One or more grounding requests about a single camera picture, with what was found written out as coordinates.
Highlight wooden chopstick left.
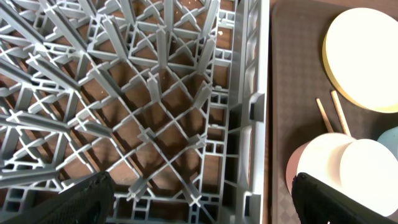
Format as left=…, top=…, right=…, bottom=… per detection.
left=316, top=98, right=334, bottom=133

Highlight pink bowl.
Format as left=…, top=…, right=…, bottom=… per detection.
left=285, top=142, right=309, bottom=194

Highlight brown serving tray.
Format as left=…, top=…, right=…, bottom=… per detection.
left=271, top=1, right=397, bottom=223

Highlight wooden chopstick right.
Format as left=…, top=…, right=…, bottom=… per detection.
left=330, top=90, right=351, bottom=136

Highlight white cup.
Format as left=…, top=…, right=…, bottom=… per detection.
left=297, top=133, right=397, bottom=217

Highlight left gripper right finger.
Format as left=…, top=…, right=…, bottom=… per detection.
left=292, top=172, right=397, bottom=224

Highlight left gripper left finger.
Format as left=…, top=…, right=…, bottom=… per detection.
left=4, top=171, right=114, bottom=224

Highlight yellow plate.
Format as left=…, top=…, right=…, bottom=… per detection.
left=322, top=7, right=397, bottom=113

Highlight grey dishwasher rack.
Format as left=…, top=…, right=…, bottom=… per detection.
left=1, top=0, right=270, bottom=223

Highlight wooden chopstick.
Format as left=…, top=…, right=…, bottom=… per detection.
left=316, top=98, right=334, bottom=133
left=330, top=90, right=351, bottom=136

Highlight light blue bowl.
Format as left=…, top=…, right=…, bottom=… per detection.
left=377, top=126, right=398, bottom=158

